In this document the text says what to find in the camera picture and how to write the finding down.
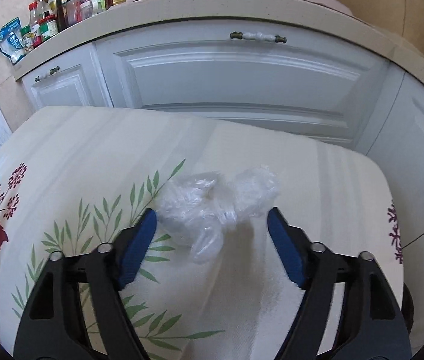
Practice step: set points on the drawer handle left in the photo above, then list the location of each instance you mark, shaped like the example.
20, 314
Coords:
51, 72

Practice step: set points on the red lid jar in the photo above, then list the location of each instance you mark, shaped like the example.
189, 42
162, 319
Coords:
48, 27

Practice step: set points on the blue white pouch bag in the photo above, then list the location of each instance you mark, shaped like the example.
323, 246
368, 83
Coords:
10, 41

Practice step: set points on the clear plastic bag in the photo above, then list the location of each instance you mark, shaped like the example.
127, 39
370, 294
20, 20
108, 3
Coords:
199, 210

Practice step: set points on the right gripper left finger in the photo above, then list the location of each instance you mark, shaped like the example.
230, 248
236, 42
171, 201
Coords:
52, 324

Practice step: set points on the floral tablecloth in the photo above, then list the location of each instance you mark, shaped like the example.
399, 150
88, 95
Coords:
211, 285

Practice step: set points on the drawer handle middle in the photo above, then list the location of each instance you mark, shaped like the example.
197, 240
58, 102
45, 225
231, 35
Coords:
258, 37

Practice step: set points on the black trash bin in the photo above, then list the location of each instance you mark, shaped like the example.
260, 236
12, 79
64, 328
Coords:
407, 308

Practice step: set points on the drawer handle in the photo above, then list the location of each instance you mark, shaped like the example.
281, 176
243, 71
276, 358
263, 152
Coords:
51, 72
258, 37

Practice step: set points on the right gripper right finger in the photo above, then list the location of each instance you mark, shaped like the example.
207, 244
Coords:
371, 324

